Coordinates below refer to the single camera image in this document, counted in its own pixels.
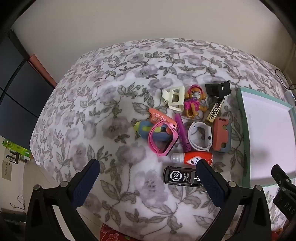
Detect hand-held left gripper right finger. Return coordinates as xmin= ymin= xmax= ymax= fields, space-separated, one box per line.
xmin=195 ymin=159 xmax=272 ymax=241

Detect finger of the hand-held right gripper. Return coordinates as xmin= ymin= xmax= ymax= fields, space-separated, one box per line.
xmin=271 ymin=164 xmax=292 ymax=189

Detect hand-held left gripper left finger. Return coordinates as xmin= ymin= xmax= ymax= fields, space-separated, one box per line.
xmin=26 ymin=159 xmax=101 ymax=241

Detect red white glue bottle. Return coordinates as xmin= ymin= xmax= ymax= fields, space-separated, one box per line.
xmin=171 ymin=152 xmax=213 ymax=166

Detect black toy car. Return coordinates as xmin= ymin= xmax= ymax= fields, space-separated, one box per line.
xmin=163 ymin=166 xmax=205 ymax=188

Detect teal box white inside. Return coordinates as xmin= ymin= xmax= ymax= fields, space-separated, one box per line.
xmin=236 ymin=87 xmax=296 ymax=188

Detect pink smartwatch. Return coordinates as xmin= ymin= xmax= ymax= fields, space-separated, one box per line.
xmin=148 ymin=120 xmax=179 ymax=158

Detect puppy toy figure pink cap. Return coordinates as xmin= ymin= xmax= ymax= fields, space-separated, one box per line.
xmin=184 ymin=85 xmax=208 ymax=120

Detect large orange blue toy knife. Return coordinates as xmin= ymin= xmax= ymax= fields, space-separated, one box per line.
xmin=134 ymin=108 xmax=177 ymax=143

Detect small orange blue toy knife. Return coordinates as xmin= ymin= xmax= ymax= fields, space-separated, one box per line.
xmin=212 ymin=117 xmax=232 ymax=154

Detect white smartwatch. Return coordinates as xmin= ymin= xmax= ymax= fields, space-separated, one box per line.
xmin=188 ymin=122 xmax=213 ymax=153

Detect red floral mat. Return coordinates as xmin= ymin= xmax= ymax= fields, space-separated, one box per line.
xmin=99 ymin=224 xmax=137 ymax=241

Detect purple pen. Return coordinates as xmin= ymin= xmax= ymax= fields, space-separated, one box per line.
xmin=174 ymin=113 xmax=191 ymax=153

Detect green packet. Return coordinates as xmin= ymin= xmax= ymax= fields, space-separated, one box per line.
xmin=2 ymin=139 xmax=31 ymax=160

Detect cream hair claw clip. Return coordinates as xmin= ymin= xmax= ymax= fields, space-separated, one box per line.
xmin=161 ymin=86 xmax=185 ymax=112

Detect black charger cube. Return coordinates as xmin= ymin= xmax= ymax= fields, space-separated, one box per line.
xmin=205 ymin=81 xmax=231 ymax=97

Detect floral grey white blanket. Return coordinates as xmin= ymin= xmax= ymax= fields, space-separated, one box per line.
xmin=29 ymin=38 xmax=296 ymax=241

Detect dark cabinet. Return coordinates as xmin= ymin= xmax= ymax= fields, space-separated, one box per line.
xmin=0 ymin=30 xmax=57 ymax=149

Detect red board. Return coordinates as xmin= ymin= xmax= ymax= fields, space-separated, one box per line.
xmin=29 ymin=54 xmax=58 ymax=86

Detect black cable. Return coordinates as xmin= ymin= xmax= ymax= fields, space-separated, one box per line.
xmin=275 ymin=69 xmax=296 ymax=91

